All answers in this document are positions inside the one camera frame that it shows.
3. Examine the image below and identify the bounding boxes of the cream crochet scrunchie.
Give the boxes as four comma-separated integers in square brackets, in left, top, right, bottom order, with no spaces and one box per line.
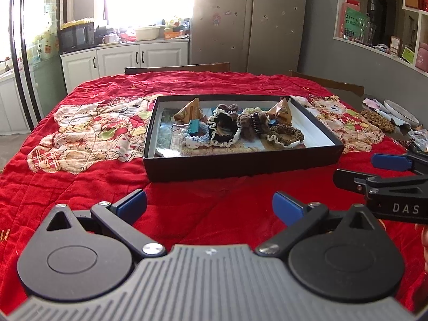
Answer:
[240,107,266,116]

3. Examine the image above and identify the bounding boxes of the black microwave oven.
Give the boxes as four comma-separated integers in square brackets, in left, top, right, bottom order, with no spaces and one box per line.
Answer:
[58,22,96,53]

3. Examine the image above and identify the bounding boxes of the red quilted teddy blanket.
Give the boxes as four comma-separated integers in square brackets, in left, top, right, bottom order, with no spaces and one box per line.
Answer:
[0,70,428,315]

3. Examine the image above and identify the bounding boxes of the white plate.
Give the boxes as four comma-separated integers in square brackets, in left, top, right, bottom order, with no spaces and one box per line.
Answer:
[384,99,420,128]

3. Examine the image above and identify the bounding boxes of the blue white crochet scrunchie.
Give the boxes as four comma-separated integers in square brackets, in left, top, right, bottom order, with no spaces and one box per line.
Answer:
[181,126,210,149]

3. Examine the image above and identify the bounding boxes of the white kitchen cabinet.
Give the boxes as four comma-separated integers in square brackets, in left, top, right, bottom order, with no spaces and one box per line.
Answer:
[61,38,189,93]

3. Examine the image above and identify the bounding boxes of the orange bowl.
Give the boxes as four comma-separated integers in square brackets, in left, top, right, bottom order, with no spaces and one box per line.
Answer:
[164,30,184,39]

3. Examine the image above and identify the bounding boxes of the white plastic basin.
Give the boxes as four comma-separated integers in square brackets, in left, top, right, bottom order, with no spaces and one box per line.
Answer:
[135,26,160,41]

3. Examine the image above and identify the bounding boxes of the silver double door refrigerator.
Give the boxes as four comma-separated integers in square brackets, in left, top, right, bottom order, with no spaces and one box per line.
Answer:
[189,0,306,75]

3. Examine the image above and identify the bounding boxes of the black shallow cardboard box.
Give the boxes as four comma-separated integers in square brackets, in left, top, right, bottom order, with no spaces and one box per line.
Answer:
[143,94,344,182]

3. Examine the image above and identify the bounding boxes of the white wall shelf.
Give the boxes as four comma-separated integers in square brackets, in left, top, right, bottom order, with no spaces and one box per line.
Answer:
[334,0,427,76]

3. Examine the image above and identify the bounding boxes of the pink thermos bottle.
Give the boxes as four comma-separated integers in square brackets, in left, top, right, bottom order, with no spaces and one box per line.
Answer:
[415,42,428,72]

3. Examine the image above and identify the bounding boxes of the green paper bag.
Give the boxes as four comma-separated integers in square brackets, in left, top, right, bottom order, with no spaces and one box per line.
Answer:
[344,7,369,42]

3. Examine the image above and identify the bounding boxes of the person's right hand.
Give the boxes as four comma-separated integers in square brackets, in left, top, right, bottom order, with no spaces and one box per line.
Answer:
[415,224,428,273]

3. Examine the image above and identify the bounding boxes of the brown triangular snack packet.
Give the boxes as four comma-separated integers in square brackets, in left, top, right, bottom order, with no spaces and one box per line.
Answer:
[173,98,205,124]
[266,98,292,126]

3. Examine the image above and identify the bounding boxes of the pile of brown nuts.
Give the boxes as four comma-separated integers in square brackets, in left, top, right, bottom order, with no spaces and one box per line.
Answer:
[361,109,395,133]

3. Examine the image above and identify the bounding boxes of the brown knitted scrunchie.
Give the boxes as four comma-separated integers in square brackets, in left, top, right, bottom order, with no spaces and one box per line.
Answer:
[266,124,305,148]

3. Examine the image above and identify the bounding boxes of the brown fuzzy hair claw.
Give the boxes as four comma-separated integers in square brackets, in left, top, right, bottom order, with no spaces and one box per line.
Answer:
[237,112,271,141]
[215,104,239,116]

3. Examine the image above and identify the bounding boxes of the black sliding door frame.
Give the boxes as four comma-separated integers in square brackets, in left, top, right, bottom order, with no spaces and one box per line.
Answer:
[9,0,41,131]

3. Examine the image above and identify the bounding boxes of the white mug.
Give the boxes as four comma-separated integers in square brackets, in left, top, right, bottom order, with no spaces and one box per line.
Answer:
[102,33,120,44]

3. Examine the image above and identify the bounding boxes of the black white lace scrunchie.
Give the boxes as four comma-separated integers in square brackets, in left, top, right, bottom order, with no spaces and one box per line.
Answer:
[208,111,240,148]

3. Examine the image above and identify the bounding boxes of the blue binder clip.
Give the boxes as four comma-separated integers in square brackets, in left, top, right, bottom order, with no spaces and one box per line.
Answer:
[187,119,200,136]

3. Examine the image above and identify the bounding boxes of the dark wooden chair back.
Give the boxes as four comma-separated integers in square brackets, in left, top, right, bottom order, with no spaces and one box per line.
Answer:
[125,62,231,75]

